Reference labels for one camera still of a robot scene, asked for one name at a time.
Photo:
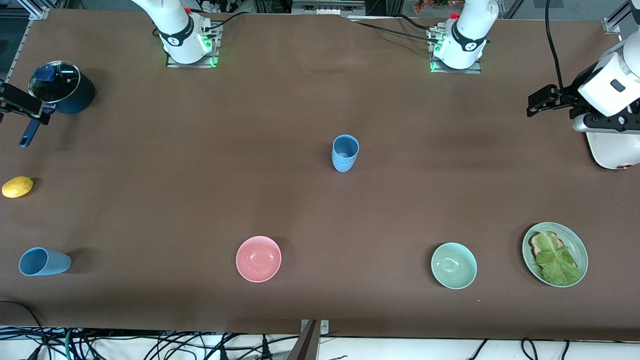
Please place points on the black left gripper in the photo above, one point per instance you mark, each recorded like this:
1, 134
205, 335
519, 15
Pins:
574, 93

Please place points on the blue plastic cup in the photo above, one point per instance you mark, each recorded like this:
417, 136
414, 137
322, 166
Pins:
50, 262
345, 147
343, 168

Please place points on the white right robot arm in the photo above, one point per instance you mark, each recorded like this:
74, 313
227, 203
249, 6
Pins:
175, 25

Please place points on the glass pot lid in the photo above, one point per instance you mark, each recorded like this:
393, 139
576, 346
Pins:
60, 85

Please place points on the dark blue saucepan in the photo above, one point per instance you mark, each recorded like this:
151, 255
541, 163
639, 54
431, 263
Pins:
80, 97

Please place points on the white toaster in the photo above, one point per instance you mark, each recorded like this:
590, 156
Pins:
612, 150

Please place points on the yellow lemon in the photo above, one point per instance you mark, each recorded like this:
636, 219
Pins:
17, 187

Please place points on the slice of toast bread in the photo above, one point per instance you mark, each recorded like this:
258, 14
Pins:
535, 245

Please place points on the mint green plate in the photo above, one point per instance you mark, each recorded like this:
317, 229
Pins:
579, 250

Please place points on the green lettuce leaf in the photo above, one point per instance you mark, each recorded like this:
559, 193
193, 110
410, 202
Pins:
555, 262

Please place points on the orange red object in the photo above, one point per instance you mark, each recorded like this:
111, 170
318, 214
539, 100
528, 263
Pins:
432, 5

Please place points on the mint green bowl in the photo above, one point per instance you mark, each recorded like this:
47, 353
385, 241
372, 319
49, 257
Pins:
454, 265

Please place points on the grey power strip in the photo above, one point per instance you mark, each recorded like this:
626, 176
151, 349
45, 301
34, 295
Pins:
327, 7

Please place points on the pink bowl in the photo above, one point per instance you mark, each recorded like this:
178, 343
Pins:
258, 259

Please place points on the aluminium frame rail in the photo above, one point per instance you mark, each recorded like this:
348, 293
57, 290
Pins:
612, 22
35, 14

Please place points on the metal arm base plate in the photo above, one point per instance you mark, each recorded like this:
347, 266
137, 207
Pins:
175, 64
472, 71

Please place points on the silver table bracket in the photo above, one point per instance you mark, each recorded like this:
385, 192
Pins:
324, 327

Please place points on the grey metal post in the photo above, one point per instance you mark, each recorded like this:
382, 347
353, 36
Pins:
306, 345

